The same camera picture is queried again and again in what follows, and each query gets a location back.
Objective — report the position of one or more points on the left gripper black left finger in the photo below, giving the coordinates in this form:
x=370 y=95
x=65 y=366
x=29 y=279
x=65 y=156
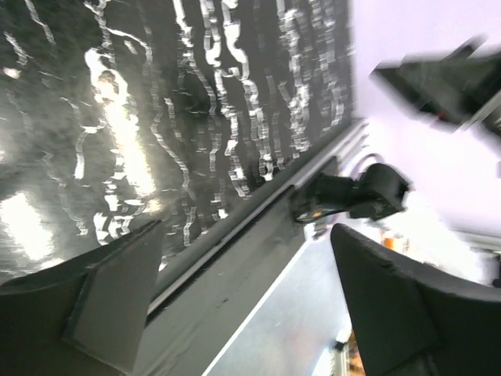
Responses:
x=86 y=315

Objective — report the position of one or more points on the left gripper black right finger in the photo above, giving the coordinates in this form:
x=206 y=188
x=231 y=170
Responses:
x=410 y=318

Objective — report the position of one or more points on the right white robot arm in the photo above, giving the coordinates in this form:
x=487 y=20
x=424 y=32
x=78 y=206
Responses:
x=459 y=90

